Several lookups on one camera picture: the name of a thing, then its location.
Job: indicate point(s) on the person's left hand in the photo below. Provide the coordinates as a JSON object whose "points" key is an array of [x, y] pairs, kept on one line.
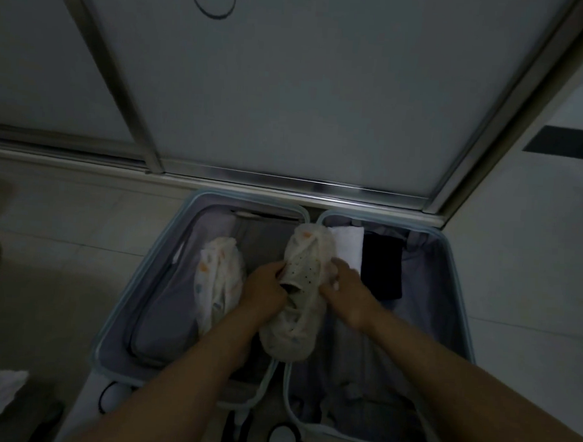
{"points": [[266, 290]]}

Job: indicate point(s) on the person's right forearm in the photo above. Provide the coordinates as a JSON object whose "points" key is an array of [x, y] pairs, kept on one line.
{"points": [[477, 394]]}

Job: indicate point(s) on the white printed slipper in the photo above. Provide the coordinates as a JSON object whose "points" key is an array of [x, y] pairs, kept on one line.
{"points": [[218, 278], [308, 248]]}

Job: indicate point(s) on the grey-blue suitcase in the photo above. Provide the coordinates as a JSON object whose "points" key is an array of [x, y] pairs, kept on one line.
{"points": [[423, 313]]}

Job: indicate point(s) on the white polo shirt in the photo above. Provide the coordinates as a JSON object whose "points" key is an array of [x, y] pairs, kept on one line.
{"points": [[347, 246]]}

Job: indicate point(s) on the person's left forearm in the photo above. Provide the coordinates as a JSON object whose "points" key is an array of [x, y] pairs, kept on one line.
{"points": [[166, 387]]}

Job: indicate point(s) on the black tree print t-shirt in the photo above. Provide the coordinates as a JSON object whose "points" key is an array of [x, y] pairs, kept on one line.
{"points": [[382, 267]]}

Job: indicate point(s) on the person's right hand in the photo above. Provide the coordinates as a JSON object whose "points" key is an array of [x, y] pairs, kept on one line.
{"points": [[351, 295]]}

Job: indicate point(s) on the grey sliding door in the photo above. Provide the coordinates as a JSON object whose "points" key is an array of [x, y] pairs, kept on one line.
{"points": [[308, 83]]}

